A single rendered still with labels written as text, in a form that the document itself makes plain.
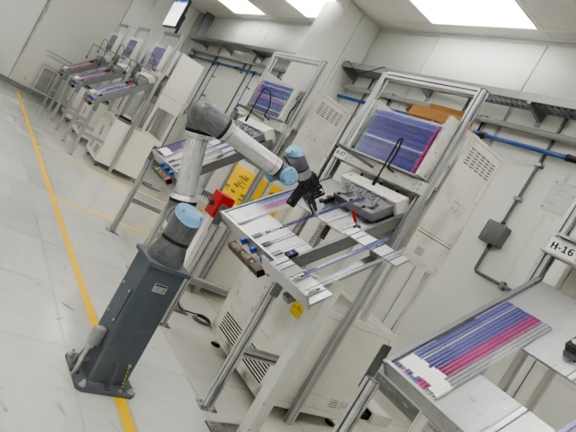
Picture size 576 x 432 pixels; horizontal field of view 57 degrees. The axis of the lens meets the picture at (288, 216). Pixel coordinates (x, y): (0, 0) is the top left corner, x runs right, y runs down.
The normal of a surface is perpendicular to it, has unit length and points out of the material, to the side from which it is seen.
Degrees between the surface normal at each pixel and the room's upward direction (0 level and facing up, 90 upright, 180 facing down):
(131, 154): 90
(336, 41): 90
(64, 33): 90
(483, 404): 44
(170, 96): 90
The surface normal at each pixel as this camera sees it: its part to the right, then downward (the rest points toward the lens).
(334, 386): 0.47, 0.33
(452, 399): -0.15, -0.88
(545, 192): -0.73, -0.37
